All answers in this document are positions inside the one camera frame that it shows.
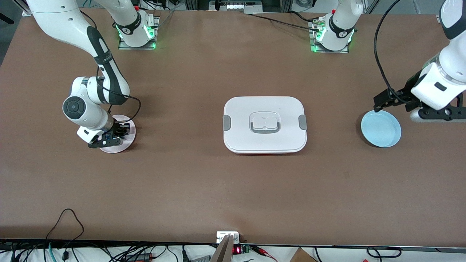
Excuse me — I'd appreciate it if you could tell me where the pale pink plate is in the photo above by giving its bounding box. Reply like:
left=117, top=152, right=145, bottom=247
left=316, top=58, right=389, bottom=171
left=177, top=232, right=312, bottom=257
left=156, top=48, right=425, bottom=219
left=99, top=115, right=136, bottom=154

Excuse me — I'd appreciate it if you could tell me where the light blue plate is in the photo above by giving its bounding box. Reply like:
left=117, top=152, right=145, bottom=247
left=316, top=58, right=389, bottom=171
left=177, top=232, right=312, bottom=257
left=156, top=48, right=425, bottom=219
left=361, top=110, right=402, bottom=148

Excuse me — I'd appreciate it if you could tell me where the white lidded lunch box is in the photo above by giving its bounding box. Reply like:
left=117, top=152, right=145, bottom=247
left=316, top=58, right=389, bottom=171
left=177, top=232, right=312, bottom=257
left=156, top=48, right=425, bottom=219
left=223, top=96, right=308, bottom=155

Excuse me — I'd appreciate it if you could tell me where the white socket box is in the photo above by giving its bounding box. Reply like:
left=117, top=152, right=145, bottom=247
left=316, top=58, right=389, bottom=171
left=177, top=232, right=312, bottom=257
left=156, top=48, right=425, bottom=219
left=216, top=231, right=240, bottom=244

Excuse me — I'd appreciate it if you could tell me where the wooden slat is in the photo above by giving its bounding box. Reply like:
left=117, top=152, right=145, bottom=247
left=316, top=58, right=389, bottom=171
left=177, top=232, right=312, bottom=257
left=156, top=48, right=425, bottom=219
left=210, top=234, right=235, bottom=262

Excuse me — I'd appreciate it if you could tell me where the white power strip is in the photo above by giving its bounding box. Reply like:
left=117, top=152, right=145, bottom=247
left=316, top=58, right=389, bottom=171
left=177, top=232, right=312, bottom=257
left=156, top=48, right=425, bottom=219
left=209, top=0, right=262, bottom=13

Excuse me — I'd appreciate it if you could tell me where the brown cardboard piece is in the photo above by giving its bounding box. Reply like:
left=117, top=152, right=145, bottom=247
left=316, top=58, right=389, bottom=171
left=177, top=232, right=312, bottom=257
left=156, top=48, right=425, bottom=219
left=289, top=247, right=318, bottom=262

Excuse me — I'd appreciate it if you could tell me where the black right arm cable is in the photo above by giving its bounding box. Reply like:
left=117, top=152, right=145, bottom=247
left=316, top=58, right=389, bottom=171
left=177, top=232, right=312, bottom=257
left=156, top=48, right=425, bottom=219
left=95, top=55, right=142, bottom=124

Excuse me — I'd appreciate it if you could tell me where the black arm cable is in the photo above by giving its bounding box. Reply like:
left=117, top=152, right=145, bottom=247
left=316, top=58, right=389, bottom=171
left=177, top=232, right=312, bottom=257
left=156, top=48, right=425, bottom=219
left=95, top=55, right=142, bottom=124
left=374, top=0, right=408, bottom=106

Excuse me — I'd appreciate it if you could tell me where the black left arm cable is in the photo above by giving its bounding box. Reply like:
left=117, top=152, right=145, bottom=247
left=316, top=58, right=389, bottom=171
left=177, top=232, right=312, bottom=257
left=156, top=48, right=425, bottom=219
left=374, top=0, right=408, bottom=106

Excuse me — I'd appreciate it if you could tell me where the black looped cable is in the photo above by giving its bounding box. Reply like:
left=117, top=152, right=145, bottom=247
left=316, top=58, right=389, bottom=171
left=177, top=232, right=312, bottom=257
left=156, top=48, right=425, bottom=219
left=46, top=209, right=85, bottom=242

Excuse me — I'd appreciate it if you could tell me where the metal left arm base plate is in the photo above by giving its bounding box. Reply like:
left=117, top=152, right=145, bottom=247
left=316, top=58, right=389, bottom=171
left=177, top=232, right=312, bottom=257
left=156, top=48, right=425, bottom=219
left=309, top=17, right=351, bottom=54

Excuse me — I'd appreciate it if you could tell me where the black cable across table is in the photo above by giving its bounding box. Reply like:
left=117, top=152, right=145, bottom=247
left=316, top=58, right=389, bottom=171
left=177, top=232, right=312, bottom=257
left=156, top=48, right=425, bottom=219
left=251, top=13, right=321, bottom=31

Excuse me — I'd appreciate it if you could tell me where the black coiled cable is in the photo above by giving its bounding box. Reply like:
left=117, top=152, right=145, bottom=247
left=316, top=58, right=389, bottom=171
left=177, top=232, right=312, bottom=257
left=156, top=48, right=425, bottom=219
left=366, top=247, right=403, bottom=259

